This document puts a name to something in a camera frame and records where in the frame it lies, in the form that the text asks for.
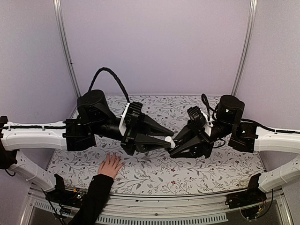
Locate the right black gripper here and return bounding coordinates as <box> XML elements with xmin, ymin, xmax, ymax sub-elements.
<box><xmin>165</xmin><ymin>120</ymin><xmax>233</xmax><ymax>159</ymax></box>

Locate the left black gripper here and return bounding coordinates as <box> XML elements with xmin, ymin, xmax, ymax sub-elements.
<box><xmin>91</xmin><ymin>109</ymin><xmax>175</xmax><ymax>156</ymax></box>

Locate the white capped nail polish bottle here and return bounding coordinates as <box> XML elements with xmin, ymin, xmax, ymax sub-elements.
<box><xmin>165</xmin><ymin>136</ymin><xmax>176</xmax><ymax>149</ymax></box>

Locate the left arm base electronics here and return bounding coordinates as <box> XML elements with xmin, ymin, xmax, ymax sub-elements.
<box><xmin>44</xmin><ymin>174</ymin><xmax>85</xmax><ymax>212</ymax></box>

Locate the black sleeved forearm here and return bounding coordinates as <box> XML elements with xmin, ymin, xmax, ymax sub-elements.
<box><xmin>68</xmin><ymin>174</ymin><xmax>113</xmax><ymax>225</ymax></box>

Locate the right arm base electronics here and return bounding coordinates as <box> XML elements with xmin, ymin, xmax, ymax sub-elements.
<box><xmin>225</xmin><ymin>173</ymin><xmax>274</xmax><ymax>221</ymax></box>

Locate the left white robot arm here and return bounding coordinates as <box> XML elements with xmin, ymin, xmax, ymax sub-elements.
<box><xmin>0</xmin><ymin>90</ymin><xmax>175</xmax><ymax>203</ymax></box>

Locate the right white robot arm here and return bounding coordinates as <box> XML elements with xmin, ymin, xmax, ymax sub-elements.
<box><xmin>165</xmin><ymin>94</ymin><xmax>300</xmax><ymax>158</ymax></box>

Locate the person's bare hand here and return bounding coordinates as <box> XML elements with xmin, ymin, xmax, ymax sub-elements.
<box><xmin>97</xmin><ymin>153</ymin><xmax>124</xmax><ymax>179</ymax></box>

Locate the floral patterned table mat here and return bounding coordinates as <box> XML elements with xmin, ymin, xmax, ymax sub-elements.
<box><xmin>47</xmin><ymin>95</ymin><xmax>264</xmax><ymax>195</ymax></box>

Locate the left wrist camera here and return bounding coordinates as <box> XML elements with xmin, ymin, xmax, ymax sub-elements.
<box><xmin>119</xmin><ymin>102</ymin><xmax>143</xmax><ymax>136</ymax></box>

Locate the metal table front rail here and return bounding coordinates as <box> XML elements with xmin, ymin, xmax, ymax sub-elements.
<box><xmin>20</xmin><ymin>182</ymin><xmax>293</xmax><ymax>225</ymax></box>

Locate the left black braided cable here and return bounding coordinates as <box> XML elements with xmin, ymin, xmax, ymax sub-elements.
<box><xmin>87</xmin><ymin>67</ymin><xmax>131</xmax><ymax>104</ymax></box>

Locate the right aluminium frame post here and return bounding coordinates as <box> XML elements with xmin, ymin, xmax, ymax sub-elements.
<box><xmin>231</xmin><ymin>0</ymin><xmax>258</xmax><ymax>96</ymax></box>

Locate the aluminium frame post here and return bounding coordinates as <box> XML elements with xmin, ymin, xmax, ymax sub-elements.
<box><xmin>231</xmin><ymin>0</ymin><xmax>258</xmax><ymax>96</ymax></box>
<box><xmin>53</xmin><ymin>0</ymin><xmax>81</xmax><ymax>98</ymax></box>

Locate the left aluminium frame post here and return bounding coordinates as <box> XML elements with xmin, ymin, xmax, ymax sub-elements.
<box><xmin>53</xmin><ymin>0</ymin><xmax>81</xmax><ymax>98</ymax></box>

